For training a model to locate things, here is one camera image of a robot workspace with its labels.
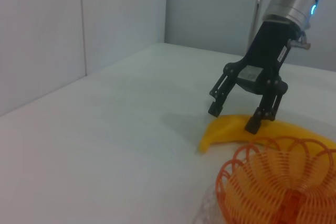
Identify yellow banana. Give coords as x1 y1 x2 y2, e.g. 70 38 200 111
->
197 114 336 154

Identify orange plastic wire basket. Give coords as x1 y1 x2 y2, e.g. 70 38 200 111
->
215 136 336 224

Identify grey vertical post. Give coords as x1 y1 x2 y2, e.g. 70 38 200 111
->
248 0 267 49

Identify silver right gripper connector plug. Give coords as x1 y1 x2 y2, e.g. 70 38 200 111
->
287 37 312 51

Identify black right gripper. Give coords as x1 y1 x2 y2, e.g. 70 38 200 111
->
208 20 298 134

